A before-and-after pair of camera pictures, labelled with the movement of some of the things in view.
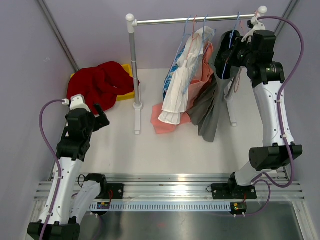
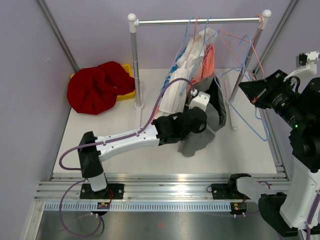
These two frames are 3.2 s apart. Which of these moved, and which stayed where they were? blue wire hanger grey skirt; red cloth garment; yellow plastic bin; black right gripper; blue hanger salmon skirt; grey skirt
Moved: blue hanger salmon skirt; black right gripper; grey skirt; blue wire hanger grey skirt
Stayed: red cloth garment; yellow plastic bin
